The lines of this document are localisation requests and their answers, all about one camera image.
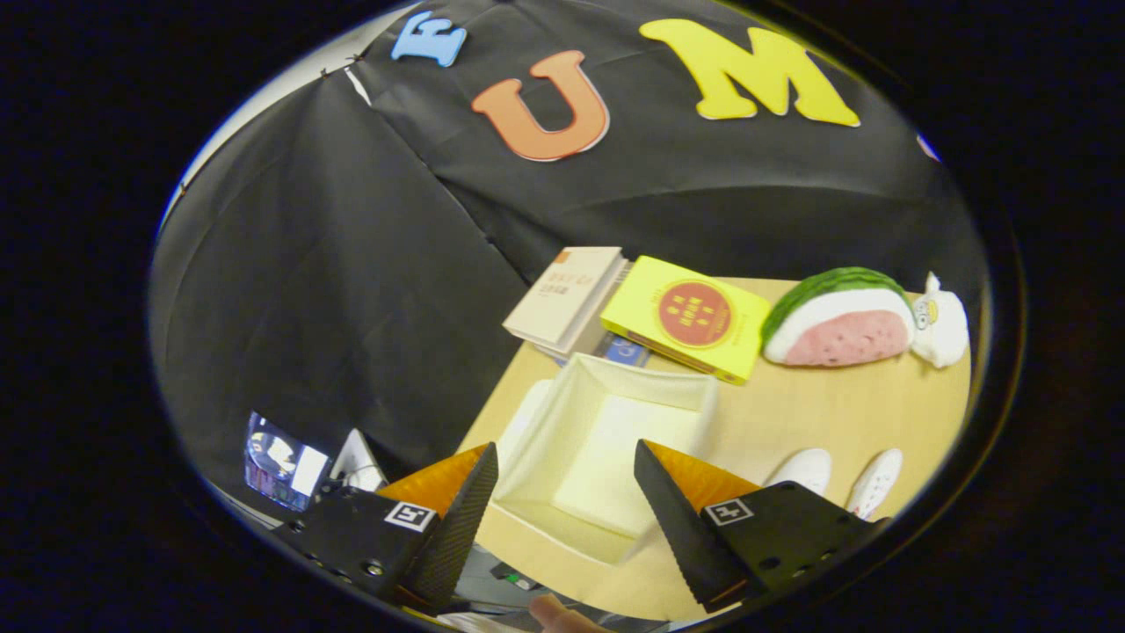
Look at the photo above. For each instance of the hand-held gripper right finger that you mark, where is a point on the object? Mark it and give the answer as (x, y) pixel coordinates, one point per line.
(677, 519)

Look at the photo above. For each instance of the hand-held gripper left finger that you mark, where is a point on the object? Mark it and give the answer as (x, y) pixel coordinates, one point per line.
(457, 523)

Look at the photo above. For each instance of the beige fabric storage box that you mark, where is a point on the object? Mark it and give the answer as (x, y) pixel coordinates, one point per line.
(606, 457)

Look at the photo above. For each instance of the white canvas shoe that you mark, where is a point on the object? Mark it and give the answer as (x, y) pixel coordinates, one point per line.
(874, 483)
(804, 466)

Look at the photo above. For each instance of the blue book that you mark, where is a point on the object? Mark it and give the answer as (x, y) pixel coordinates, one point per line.
(628, 352)

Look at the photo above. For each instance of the computer monitor screen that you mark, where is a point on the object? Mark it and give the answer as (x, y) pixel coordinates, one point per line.
(281, 462)

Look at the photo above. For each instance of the yellow book with red circle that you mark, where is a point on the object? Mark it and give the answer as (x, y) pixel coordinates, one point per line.
(685, 316)

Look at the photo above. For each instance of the watermelon slice plush toy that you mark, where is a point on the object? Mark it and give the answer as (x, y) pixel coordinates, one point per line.
(839, 330)

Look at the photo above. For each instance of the beige book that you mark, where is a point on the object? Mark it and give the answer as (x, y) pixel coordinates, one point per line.
(562, 294)

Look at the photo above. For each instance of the white plush toy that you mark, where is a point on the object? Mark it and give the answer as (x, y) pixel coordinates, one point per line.
(942, 330)

